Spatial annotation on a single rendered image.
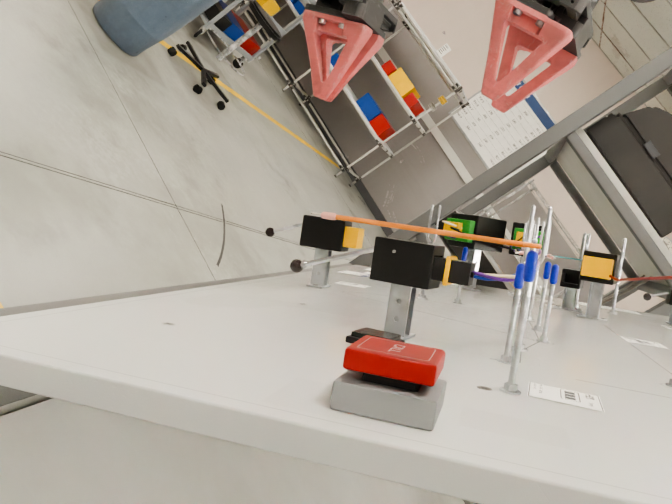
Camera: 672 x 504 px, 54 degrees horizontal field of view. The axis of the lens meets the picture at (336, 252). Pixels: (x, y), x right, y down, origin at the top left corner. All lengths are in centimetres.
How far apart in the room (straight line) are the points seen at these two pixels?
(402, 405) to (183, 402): 11
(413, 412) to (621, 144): 134
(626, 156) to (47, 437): 136
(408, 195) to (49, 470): 786
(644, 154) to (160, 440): 127
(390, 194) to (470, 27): 231
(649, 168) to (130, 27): 307
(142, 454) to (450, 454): 40
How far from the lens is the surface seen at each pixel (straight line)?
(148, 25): 404
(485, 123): 834
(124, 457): 65
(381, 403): 35
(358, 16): 62
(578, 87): 844
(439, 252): 61
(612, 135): 164
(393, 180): 840
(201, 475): 72
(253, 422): 34
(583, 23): 60
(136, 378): 38
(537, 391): 50
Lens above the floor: 118
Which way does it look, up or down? 13 degrees down
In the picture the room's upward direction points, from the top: 56 degrees clockwise
